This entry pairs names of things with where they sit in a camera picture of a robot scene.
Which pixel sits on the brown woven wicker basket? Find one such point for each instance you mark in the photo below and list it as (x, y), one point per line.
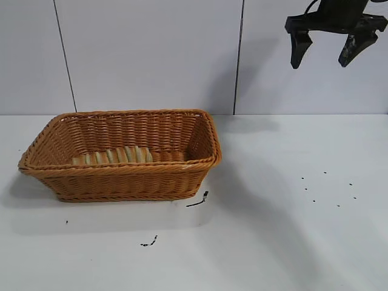
(121, 182)

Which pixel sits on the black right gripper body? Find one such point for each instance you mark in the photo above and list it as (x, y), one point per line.
(333, 18)

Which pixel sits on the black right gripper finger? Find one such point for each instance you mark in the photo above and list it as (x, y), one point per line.
(298, 50)
(353, 51)

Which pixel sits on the long striped bread loaf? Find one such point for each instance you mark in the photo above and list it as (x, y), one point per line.
(127, 155)

